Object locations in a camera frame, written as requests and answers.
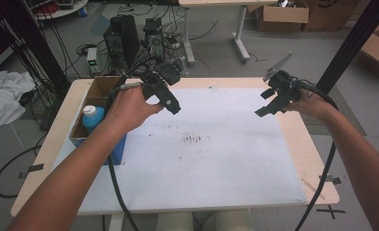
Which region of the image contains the cardboard box with blue sides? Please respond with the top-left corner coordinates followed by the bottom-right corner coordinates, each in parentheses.
top-left (67, 75), bottom-right (129, 167)

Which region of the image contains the person's right hand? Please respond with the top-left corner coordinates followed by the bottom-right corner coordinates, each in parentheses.
top-left (285, 89), bottom-right (333, 122)

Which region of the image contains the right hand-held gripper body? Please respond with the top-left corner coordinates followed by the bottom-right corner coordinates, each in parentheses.
top-left (262, 50), bottom-right (303, 104)

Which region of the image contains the white-legged desk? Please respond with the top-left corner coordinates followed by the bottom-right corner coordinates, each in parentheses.
top-left (177, 0), bottom-right (279, 68)

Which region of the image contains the cardboard box with dark item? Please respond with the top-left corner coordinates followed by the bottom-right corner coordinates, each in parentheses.
top-left (355, 13), bottom-right (379, 87)

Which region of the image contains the black tape cross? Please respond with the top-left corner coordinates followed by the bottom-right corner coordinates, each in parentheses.
top-left (315, 204), bottom-right (346, 221)

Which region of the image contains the right hand-held gripper black cable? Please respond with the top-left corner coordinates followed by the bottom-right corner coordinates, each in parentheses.
top-left (290, 75), bottom-right (340, 231)

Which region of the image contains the hand-held gripper black cable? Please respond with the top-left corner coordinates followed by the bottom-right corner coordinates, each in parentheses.
top-left (290, 75), bottom-right (340, 231)
top-left (105, 56), bottom-right (162, 231)

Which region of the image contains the white table leg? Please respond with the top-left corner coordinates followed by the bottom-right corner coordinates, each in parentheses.
top-left (108, 214), bottom-right (125, 231)

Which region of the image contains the round white table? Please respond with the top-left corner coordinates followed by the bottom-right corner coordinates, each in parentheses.
top-left (33, 0), bottom-right (89, 21)

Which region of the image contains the left hand-held gripper black cable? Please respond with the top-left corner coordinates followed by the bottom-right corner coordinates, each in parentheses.
top-left (105, 56), bottom-right (162, 231)

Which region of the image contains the black metal stand post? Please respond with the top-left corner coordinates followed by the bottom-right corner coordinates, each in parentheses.
top-left (316, 0), bottom-right (379, 94)

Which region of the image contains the grey tape strip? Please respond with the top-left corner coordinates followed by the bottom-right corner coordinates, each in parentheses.
top-left (18, 163), bottom-right (45, 180)
top-left (317, 174), bottom-right (342, 186)

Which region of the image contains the grey floor mat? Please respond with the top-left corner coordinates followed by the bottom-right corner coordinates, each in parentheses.
top-left (301, 85), bottom-right (368, 138)

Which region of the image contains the blue bottle with white cap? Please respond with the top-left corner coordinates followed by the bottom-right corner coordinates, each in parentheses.
top-left (81, 104), bottom-right (106, 135)

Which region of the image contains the black stand post with cables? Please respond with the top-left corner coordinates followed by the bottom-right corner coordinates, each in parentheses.
top-left (0, 0), bottom-right (72, 99)

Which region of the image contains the open cardboard box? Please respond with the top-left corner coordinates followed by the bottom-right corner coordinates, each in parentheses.
top-left (254, 0), bottom-right (311, 34)

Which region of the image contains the large black computer tower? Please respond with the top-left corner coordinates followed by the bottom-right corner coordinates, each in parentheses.
top-left (102, 13), bottom-right (140, 70)

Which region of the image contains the white power supply unit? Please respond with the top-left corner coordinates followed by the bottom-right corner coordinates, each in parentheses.
top-left (86, 46), bottom-right (101, 75)

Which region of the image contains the white table mat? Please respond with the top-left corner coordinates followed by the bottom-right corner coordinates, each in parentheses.
top-left (51, 86), bottom-right (308, 216)

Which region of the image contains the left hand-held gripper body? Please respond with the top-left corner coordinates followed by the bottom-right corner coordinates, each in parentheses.
top-left (139, 57), bottom-right (188, 101)

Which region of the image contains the small black computer tower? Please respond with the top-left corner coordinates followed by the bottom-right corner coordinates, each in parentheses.
top-left (142, 17), bottom-right (166, 64)

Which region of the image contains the tall cardboard box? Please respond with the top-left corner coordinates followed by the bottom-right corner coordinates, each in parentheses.
top-left (300, 0), bottom-right (363, 33)

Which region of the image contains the crumpled white cloth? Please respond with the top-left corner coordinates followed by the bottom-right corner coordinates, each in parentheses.
top-left (0, 69), bottom-right (37, 129)

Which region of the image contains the black floor cable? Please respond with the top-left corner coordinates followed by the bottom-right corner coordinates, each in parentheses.
top-left (0, 143), bottom-right (43, 199)

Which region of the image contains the person's left hand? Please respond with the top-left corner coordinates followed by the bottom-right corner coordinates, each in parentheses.
top-left (106, 83), bottom-right (164, 134)

